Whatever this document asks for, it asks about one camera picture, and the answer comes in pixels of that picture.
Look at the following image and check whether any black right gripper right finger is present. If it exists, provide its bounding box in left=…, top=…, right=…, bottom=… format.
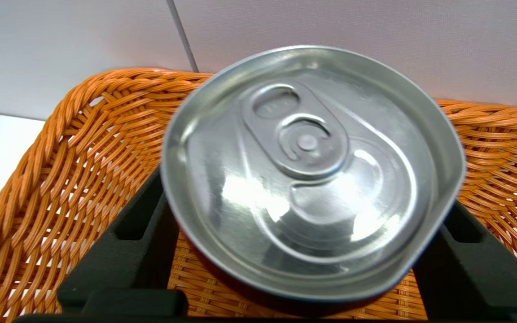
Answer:
left=413, top=200, right=517, bottom=320

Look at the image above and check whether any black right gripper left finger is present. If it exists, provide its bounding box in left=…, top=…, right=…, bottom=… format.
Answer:
left=57, top=168, right=188, bottom=314

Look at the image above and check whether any red soda can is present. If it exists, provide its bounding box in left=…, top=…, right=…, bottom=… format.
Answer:
left=160, top=45, right=467, bottom=314

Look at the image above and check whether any orange wicker basket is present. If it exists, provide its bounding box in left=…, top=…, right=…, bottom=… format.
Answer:
left=0, top=68, right=517, bottom=320

